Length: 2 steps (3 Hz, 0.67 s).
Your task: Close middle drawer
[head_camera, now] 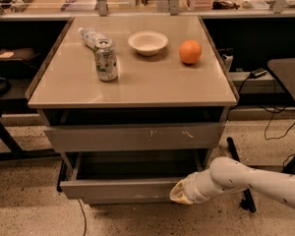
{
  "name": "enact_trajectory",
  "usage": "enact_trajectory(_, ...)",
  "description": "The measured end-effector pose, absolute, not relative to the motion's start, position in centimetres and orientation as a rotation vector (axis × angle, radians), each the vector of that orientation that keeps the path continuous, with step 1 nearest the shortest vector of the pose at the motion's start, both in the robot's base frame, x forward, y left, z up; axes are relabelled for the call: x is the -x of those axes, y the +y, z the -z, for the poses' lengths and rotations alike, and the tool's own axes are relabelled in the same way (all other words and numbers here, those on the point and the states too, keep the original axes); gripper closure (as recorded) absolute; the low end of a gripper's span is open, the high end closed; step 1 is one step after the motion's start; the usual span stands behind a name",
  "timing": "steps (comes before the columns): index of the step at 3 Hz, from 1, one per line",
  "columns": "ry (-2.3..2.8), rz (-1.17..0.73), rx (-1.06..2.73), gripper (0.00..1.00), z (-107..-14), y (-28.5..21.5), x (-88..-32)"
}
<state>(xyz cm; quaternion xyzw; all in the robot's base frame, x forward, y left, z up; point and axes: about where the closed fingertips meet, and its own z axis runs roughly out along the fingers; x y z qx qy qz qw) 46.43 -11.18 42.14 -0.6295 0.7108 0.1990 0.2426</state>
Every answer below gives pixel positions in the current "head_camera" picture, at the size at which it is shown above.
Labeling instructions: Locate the grey drawer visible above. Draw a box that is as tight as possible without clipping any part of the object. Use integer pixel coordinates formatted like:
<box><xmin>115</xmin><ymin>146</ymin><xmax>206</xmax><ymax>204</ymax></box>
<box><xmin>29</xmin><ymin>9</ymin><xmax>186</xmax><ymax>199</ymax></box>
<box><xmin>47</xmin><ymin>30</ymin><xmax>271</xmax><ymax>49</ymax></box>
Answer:
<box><xmin>44</xmin><ymin>122</ymin><xmax>224</xmax><ymax>152</ymax></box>
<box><xmin>60</xmin><ymin>149</ymin><xmax>206</xmax><ymax>205</ymax></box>

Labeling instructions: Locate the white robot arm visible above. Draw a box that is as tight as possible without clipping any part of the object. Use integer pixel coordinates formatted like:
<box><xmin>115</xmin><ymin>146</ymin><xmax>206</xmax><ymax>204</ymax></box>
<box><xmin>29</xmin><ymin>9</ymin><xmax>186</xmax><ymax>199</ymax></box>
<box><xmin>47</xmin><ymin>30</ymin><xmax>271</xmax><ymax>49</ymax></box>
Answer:
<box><xmin>169</xmin><ymin>156</ymin><xmax>295</xmax><ymax>209</ymax></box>

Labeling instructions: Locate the grey top drawer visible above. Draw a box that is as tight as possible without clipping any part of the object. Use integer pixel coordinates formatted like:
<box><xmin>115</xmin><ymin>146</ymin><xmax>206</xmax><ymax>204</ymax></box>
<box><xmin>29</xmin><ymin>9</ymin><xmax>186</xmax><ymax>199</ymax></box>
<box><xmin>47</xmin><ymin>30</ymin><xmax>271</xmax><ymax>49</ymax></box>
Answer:
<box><xmin>44</xmin><ymin>122</ymin><xmax>224</xmax><ymax>152</ymax></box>

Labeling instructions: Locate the grey drawer cabinet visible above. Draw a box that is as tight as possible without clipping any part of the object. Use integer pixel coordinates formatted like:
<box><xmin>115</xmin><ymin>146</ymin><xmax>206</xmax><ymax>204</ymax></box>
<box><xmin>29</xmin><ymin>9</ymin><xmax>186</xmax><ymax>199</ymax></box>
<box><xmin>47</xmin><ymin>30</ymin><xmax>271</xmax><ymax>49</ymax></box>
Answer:
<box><xmin>24</xmin><ymin>15</ymin><xmax>240</xmax><ymax>195</ymax></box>

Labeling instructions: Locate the black table leg bar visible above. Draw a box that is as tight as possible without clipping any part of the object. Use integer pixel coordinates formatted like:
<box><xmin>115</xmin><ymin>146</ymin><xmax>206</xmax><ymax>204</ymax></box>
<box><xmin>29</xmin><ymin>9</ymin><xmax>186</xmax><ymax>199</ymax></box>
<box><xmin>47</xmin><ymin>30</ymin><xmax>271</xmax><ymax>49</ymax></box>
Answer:
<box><xmin>227</xmin><ymin>137</ymin><xmax>257</xmax><ymax>212</ymax></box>

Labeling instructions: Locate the black power adapter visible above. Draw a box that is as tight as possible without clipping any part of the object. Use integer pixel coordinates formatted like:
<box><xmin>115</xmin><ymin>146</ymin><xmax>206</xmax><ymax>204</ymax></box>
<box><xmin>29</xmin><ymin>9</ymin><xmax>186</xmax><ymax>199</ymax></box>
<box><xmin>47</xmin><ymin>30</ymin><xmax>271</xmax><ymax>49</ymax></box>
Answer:
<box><xmin>249</xmin><ymin>68</ymin><xmax>266</xmax><ymax>79</ymax></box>

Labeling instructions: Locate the orange fruit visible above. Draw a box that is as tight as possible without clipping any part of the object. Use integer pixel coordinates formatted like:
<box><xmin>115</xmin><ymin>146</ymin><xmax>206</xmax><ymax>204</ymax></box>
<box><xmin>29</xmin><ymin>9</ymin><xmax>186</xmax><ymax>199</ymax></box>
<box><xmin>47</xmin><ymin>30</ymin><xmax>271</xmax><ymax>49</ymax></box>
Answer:
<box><xmin>179</xmin><ymin>40</ymin><xmax>202</xmax><ymax>65</ymax></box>

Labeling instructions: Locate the white paper bowl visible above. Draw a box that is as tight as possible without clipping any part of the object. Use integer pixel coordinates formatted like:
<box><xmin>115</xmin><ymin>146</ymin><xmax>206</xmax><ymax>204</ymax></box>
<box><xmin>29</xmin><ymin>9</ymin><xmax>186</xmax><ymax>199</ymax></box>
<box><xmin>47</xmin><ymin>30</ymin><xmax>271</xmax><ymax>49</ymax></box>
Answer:
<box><xmin>128</xmin><ymin>30</ymin><xmax>168</xmax><ymax>56</ymax></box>

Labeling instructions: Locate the dark side table top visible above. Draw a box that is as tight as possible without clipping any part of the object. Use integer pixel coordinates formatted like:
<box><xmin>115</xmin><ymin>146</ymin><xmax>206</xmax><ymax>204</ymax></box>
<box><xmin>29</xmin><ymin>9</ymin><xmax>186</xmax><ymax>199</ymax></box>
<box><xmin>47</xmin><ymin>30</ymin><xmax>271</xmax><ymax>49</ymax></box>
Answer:
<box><xmin>267</xmin><ymin>58</ymin><xmax>295</xmax><ymax>102</ymax></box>

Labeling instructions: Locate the green white soda can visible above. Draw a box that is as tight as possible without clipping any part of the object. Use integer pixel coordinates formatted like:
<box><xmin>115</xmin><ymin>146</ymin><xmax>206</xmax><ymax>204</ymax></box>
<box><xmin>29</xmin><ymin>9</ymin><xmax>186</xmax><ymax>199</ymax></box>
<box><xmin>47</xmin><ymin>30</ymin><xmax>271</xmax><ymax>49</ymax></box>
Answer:
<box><xmin>93</xmin><ymin>38</ymin><xmax>118</xmax><ymax>82</ymax></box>

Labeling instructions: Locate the clear plastic water bottle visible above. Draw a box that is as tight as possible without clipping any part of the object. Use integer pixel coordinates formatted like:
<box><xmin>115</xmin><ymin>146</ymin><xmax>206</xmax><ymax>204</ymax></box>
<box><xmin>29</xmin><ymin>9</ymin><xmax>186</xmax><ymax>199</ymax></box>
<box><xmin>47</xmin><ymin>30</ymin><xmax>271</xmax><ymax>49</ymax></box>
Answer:
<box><xmin>78</xmin><ymin>28</ymin><xmax>104</xmax><ymax>49</ymax></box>

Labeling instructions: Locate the black floor cable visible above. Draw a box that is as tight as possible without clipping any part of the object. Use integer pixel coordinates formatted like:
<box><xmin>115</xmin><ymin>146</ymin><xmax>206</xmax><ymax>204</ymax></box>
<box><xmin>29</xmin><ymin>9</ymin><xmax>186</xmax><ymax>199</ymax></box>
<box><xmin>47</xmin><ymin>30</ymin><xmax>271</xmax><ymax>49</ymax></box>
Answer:
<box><xmin>257</xmin><ymin>105</ymin><xmax>295</xmax><ymax>141</ymax></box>

